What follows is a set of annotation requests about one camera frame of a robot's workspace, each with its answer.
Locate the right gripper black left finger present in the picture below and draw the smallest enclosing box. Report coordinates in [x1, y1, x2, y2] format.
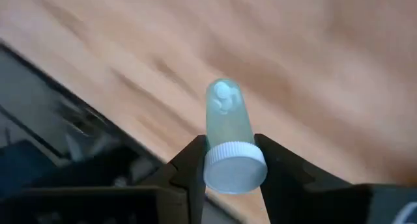
[143, 135, 207, 224]

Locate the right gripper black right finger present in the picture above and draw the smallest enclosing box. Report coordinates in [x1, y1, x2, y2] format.
[255, 133, 372, 224]

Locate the small green pill bottle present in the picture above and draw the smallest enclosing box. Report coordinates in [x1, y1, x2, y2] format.
[202, 77, 268, 195]

